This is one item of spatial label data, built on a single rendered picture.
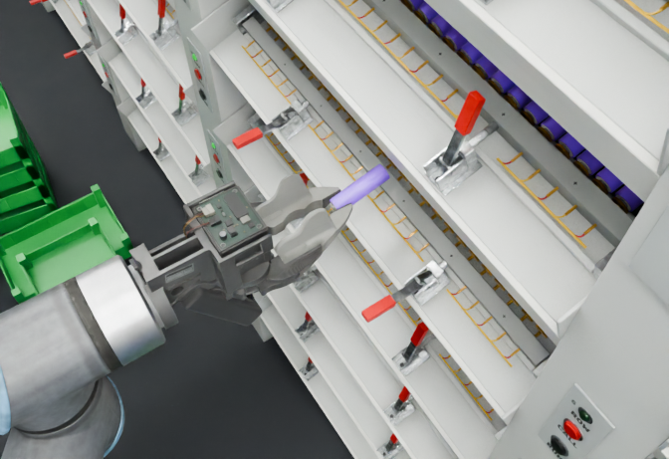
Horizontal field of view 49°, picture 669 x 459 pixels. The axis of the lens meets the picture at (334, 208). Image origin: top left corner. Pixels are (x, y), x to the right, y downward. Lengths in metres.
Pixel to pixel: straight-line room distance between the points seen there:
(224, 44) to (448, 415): 0.56
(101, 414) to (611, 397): 0.46
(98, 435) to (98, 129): 1.58
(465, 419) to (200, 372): 0.97
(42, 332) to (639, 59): 0.48
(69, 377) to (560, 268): 0.40
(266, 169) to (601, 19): 0.74
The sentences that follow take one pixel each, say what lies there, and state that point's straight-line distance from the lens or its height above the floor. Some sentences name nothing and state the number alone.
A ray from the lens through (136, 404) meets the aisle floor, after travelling 1.81.
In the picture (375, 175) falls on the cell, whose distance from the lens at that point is 0.74.
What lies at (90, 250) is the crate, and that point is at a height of 0.08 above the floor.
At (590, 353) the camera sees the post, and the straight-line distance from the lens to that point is 0.55.
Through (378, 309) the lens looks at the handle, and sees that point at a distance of 0.75.
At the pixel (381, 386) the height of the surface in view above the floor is 0.56.
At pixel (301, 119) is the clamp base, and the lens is 0.90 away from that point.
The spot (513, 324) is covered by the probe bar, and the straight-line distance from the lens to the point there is 0.74.
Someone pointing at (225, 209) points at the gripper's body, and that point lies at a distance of 0.67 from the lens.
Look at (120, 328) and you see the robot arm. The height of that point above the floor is 1.09.
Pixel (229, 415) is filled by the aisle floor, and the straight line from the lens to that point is 1.76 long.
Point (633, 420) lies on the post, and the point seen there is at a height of 1.15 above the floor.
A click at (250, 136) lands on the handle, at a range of 0.88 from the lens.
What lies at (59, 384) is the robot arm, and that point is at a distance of 0.66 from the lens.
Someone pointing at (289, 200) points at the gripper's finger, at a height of 1.06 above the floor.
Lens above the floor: 1.65
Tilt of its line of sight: 56 degrees down
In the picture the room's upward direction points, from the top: straight up
